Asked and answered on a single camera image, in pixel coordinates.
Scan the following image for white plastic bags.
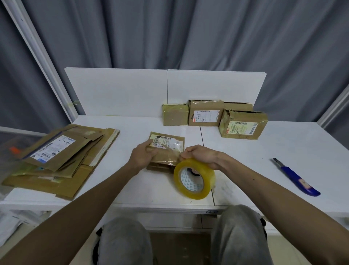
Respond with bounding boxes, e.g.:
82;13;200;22
0;210;52;247

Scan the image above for person's right hand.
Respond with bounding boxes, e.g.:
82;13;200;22
181;145;227;171

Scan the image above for white backboard panel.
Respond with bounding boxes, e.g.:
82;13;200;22
64;67;168;118
167;69;267;108

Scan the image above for person's left leg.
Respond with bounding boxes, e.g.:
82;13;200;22
96;217;154;265

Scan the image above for white frame post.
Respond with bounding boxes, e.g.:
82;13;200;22
2;0;79;123
317;84;349;129

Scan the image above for grey curtain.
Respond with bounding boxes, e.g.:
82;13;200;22
0;0;349;151

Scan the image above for clear plastic bin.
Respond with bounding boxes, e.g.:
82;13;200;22
0;130;47;195

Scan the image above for blue utility knife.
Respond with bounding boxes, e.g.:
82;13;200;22
273;158;321;197

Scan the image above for small unlabelled cardboard box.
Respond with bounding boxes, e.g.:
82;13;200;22
163;103;189;126

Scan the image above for person's leg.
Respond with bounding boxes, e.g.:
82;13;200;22
96;217;154;265
210;204;274;265

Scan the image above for crumpled labelled cardboard box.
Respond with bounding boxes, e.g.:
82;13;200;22
219;109;269;140

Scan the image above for person's left forearm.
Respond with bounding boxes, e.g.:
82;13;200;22
0;163;143;265

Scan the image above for stack of flattened cardboard boxes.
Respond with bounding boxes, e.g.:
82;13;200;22
1;124;120;201

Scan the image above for person's right leg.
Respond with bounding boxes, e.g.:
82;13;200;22
210;204;274;265

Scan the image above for upright labelled cardboard box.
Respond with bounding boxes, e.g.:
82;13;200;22
188;100;225;127

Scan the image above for person's right forearm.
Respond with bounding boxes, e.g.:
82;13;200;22
217;153;349;265

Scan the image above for clear packing tape roll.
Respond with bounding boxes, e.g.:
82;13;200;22
173;158;216;200

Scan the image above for small taped cardboard parcel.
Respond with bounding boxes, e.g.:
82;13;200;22
146;132;185;174

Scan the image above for person's left hand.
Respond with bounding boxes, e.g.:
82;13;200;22
127;139;160;175

